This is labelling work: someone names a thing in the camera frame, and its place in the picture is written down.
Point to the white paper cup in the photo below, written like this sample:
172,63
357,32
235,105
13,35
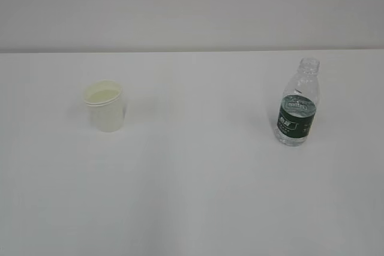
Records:
105,106

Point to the clear water bottle green label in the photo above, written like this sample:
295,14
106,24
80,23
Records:
299,104

